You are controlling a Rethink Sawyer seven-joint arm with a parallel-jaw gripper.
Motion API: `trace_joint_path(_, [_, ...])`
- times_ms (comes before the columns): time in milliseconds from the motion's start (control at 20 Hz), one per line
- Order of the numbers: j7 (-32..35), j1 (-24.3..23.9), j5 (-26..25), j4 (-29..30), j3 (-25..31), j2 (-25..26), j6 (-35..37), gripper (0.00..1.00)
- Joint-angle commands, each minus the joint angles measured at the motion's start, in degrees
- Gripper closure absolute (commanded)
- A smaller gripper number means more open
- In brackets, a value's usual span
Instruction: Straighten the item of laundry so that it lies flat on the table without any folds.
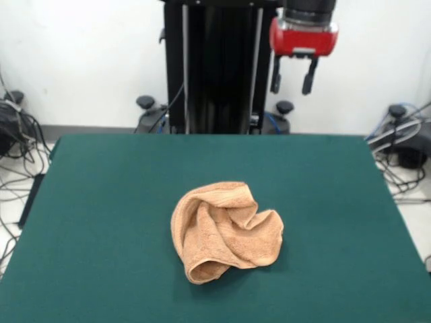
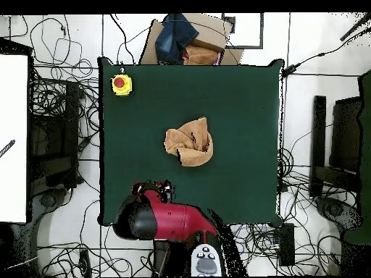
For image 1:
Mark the dark green tablecloth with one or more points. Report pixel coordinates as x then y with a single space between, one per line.
101 202

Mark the black caster base leg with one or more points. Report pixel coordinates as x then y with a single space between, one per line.
409 154
6 134

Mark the tan terry towel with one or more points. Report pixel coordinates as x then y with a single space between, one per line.
208 235

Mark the black pedestal base leg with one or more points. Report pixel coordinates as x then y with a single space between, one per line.
145 102
285 107

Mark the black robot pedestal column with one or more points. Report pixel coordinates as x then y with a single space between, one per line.
219 67

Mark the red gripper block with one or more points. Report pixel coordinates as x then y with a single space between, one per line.
303 40

